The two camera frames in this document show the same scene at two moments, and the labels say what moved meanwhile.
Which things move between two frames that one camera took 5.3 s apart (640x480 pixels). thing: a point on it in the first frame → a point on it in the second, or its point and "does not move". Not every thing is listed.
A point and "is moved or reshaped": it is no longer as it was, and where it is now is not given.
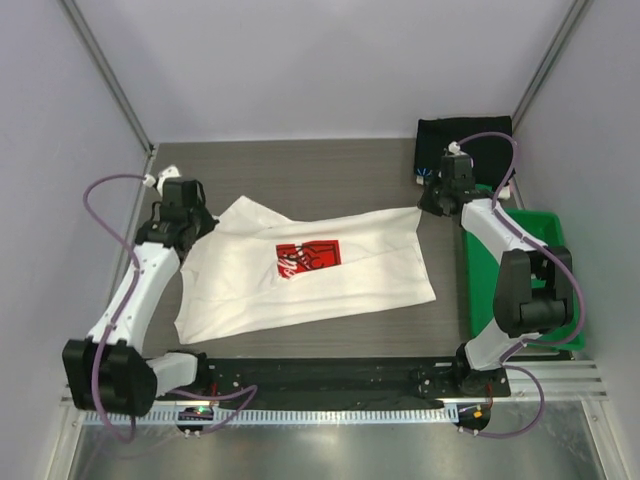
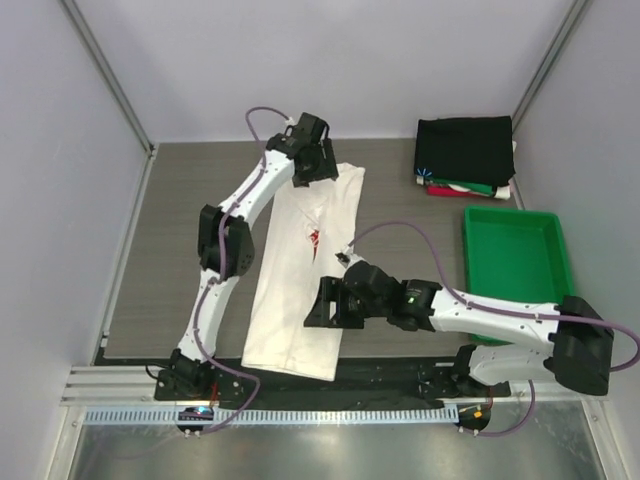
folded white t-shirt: [504, 193] does not move
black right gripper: [427, 204] → [330, 289]
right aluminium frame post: [548, 62] does not move
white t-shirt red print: [254, 271] is moved or reshaped
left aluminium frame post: [108, 73] does not move
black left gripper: [208, 221] → [324, 169]
